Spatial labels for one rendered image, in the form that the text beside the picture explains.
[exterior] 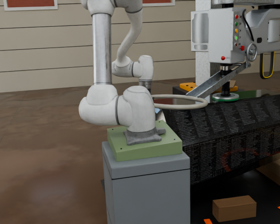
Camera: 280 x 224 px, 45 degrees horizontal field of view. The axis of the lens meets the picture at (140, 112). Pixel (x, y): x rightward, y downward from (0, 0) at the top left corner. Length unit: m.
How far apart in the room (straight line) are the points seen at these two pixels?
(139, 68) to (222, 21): 0.86
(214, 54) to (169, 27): 6.26
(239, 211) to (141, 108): 1.34
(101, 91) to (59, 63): 6.90
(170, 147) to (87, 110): 0.46
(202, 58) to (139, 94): 2.05
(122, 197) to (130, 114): 0.41
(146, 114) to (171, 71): 7.43
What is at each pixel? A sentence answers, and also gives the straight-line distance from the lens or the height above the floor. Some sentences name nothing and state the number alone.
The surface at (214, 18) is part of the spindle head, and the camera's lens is 2.79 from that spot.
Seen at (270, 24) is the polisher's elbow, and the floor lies 1.41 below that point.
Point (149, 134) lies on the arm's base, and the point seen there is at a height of 0.91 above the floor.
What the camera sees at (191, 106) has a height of 0.93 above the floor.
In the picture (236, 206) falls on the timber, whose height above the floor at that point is 0.12.
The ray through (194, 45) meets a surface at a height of 1.21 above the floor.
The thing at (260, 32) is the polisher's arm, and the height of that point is 1.34.
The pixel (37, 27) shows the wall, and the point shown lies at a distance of 8.61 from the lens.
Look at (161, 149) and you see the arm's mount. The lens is 1.72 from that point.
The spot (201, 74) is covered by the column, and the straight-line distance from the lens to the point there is 3.70.
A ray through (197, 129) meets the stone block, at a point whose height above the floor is 0.67.
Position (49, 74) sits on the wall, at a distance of 8.66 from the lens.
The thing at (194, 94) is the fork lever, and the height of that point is 0.91.
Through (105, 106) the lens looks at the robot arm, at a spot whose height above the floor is 1.06.
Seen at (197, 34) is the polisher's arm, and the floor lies 1.33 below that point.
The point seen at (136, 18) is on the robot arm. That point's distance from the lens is 1.94.
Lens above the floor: 1.45
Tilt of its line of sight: 14 degrees down
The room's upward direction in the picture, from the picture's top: 2 degrees counter-clockwise
